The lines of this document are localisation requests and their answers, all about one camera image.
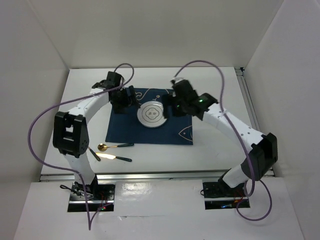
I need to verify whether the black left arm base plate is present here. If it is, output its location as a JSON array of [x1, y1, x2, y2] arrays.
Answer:
[[63, 183, 116, 213]]

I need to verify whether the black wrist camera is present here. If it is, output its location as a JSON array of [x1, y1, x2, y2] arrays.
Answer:
[[170, 78, 194, 97], [106, 71, 124, 89]]

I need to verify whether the gold knife black handle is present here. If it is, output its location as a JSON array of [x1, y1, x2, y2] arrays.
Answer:
[[96, 152, 133, 162]]

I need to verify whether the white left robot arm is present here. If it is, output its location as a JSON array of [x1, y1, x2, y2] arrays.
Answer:
[[53, 85, 139, 200]]

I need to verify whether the white round dinner plate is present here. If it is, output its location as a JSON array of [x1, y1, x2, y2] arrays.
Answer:
[[137, 101, 167, 128]]

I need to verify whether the dark blue embroidered cloth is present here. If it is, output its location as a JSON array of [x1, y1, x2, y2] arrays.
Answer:
[[104, 86, 195, 146]]

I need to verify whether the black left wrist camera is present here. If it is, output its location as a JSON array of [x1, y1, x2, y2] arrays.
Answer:
[[106, 71, 124, 89]]

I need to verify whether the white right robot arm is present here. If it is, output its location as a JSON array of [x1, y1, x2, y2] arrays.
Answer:
[[162, 93, 278, 196]]

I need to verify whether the aluminium frame rail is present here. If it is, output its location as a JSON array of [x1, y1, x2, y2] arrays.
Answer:
[[234, 67, 261, 131], [38, 168, 276, 183]]

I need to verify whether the gold spoon black handle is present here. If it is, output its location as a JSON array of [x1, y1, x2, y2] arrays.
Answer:
[[97, 143, 135, 152]]

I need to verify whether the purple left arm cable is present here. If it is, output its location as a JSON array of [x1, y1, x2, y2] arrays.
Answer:
[[27, 62, 135, 231]]

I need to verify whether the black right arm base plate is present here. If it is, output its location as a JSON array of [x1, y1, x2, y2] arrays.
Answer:
[[200, 182, 250, 210]]

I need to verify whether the aluminium frame rail right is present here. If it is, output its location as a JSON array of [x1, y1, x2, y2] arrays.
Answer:
[[234, 67, 261, 131]]

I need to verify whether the aluminium frame rail front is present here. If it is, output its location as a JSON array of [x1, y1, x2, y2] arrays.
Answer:
[[38, 168, 276, 183]]

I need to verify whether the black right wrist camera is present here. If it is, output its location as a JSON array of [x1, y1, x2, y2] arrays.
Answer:
[[170, 78, 194, 97]]

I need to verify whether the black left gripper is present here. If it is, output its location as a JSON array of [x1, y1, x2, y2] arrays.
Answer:
[[109, 85, 139, 114]]

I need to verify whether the gold fork black handle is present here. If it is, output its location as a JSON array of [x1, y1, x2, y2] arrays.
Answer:
[[88, 147, 101, 162]]

